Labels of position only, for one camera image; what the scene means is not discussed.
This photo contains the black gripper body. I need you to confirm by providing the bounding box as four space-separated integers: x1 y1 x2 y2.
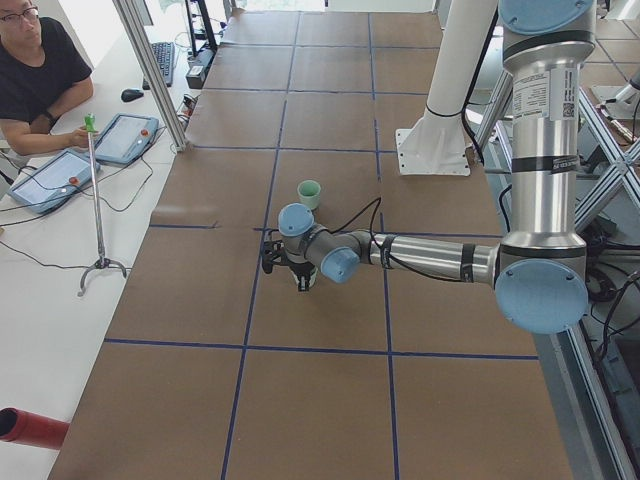
290 262 316 285

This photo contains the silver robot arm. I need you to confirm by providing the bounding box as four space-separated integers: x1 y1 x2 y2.
276 1 596 334

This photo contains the near mint green cup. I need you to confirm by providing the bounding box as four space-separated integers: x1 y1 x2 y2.
297 179 322 210

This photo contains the brown paper table cover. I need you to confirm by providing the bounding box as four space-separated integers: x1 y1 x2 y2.
51 12 572 479

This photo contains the far blue teach pendant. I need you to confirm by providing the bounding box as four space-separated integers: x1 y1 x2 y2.
94 113 159 166

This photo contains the blue teach pendant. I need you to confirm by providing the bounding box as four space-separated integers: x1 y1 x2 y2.
94 113 159 166
8 149 92 214

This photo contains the black computer mouse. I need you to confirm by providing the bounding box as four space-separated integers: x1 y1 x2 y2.
120 88 144 103

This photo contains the black keyboard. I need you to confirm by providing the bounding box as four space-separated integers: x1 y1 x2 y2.
151 42 175 87

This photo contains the near blue teach pendant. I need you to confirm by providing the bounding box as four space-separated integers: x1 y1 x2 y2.
8 149 92 214

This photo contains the red cylinder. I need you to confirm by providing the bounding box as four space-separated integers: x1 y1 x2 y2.
1 407 69 450

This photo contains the person in black shirt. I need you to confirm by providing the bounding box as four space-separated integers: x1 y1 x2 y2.
1 1 93 156

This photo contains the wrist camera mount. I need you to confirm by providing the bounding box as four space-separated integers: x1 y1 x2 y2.
260 229 283 275

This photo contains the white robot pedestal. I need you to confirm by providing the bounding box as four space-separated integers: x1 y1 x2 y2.
396 0 498 176

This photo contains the green handled reacher grabber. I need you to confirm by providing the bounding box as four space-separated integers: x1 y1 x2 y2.
77 113 127 297

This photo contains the aluminium frame post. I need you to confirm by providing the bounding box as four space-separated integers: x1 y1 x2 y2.
112 0 187 152

